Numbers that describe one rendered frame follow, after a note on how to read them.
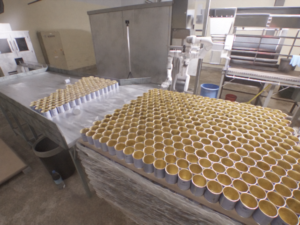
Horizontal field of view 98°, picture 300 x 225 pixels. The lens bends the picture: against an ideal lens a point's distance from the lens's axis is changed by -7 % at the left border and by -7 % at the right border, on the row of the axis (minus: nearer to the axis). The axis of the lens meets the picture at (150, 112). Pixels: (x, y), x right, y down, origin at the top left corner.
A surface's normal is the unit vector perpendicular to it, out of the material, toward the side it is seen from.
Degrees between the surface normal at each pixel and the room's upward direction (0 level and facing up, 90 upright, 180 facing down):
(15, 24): 90
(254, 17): 90
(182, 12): 90
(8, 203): 0
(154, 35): 90
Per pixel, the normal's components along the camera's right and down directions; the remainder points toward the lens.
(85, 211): 0.00, -0.87
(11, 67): 0.86, 0.26
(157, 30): -0.51, 0.43
